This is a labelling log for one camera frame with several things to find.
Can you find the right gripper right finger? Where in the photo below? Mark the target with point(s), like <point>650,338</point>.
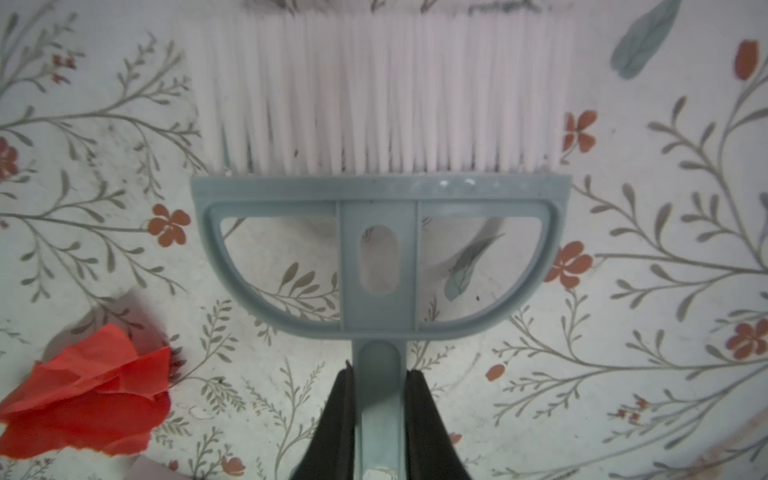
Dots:
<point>430,453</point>

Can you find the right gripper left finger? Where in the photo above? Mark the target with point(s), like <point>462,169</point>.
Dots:
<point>331,452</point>

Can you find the teal hand brush white bristles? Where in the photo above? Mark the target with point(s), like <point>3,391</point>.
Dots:
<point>380,120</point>

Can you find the pink paper scrap right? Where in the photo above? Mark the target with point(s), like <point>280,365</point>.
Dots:
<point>144,468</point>

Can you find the red paper scrap lower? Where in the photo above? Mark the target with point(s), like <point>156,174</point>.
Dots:
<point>99,394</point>

